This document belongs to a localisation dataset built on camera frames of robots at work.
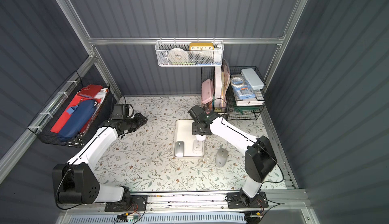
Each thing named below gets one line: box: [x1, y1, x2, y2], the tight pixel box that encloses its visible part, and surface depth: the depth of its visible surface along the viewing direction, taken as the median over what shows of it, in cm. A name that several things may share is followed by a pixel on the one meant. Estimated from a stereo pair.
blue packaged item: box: [231, 80, 256, 100], surface depth 93 cm
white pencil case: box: [240, 67, 265, 90], surface depth 100 cm
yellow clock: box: [188, 42, 215, 51], surface depth 90 cm
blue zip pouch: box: [57, 99, 98, 141], surface depth 70 cm
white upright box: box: [214, 66, 223, 108], surface depth 97 cm
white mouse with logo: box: [192, 139, 204, 155], surface depth 91 cm
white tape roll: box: [168, 47, 189, 64], surface depth 86 cm
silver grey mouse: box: [174, 140, 185, 158], surface depth 93 cm
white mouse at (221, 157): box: [215, 147, 228, 167], surface depth 88 cm
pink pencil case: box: [201, 78, 215, 104], surface depth 107 cm
